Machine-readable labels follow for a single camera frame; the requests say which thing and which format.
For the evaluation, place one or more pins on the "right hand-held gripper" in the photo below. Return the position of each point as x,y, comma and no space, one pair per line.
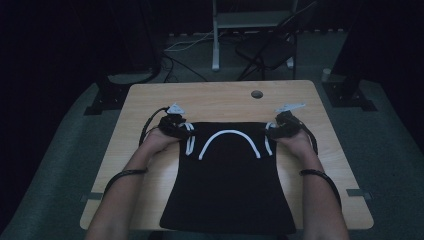
285,128

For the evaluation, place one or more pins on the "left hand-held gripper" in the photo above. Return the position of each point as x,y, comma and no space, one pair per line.
173,126

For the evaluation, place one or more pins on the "black tank top white trim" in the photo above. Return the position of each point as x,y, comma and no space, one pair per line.
226,193

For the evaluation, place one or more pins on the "person's left hand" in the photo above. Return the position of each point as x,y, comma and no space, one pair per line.
156,141

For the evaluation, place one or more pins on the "person's right hand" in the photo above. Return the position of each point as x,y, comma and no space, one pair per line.
301,145

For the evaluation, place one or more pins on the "black stand base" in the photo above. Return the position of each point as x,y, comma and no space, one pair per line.
343,95
106,96

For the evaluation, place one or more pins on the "small white container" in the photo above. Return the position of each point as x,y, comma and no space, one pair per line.
326,75

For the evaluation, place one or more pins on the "black folding chair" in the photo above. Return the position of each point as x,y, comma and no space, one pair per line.
266,53

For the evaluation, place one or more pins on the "white metal stand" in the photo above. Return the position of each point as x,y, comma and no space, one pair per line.
216,50

